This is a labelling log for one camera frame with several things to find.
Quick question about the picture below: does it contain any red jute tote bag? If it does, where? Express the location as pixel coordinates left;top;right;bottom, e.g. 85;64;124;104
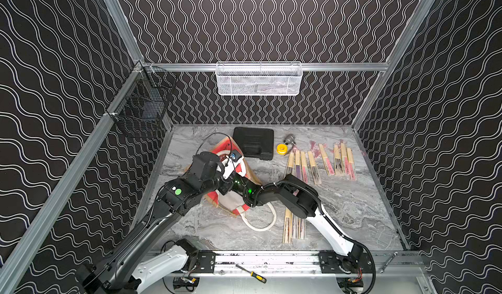
203;132;277;232

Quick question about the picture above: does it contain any bamboo fan plain edge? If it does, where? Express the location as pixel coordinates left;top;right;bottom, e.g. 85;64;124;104
298;218;305;240

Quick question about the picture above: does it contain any bamboo fan floral white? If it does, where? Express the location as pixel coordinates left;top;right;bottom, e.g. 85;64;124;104
284;151;295;176

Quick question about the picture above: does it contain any yellow black handled screwdriver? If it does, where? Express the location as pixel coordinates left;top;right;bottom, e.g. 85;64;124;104
235;264;267;284

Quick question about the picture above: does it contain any bamboo fan white red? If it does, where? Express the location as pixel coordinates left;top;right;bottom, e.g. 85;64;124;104
292;216;301;239

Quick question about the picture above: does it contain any bamboo fan pink green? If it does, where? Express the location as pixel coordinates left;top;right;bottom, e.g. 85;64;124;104
318;144;335;176

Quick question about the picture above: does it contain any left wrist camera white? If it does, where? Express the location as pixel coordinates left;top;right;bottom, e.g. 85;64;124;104
222;150;247;179

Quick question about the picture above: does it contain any bamboo fan dark floral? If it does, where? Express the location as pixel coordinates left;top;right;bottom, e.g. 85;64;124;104
333;143;343;176

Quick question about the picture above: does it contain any black plastic tool case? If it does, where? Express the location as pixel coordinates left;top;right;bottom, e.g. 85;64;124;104
233;127;275;161

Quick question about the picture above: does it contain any bamboo fan pink stripe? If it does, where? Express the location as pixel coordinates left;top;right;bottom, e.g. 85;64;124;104
347;148;356;180

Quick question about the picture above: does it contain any bamboo fan grey floral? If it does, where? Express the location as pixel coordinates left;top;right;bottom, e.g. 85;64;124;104
307;141;322;186

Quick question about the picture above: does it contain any aluminium frame corner post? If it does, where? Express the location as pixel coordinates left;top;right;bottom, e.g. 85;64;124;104
352;0;435;131

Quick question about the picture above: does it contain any bamboo fan purple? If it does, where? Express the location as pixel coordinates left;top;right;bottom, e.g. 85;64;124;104
295;150;303;180

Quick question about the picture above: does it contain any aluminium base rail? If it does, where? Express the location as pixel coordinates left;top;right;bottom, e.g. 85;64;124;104
172;250;426;278

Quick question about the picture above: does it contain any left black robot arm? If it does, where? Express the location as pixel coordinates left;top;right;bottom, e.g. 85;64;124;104
75;151;243;293

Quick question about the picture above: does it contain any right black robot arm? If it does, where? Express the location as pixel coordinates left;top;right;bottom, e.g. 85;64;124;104
223;172;376;274

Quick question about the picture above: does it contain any white wire mesh basket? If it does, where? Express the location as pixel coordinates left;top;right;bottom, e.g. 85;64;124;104
215;61;303;96

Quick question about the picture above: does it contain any yellow thread seal tape spool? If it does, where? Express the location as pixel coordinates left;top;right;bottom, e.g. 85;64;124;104
276;144;288;155

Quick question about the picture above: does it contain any black wire mesh basket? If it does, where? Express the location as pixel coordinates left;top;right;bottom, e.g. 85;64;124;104
111;66;179;140

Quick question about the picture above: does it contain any steel ball valve brown handle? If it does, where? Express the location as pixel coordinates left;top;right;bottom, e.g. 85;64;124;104
284;134;296;154

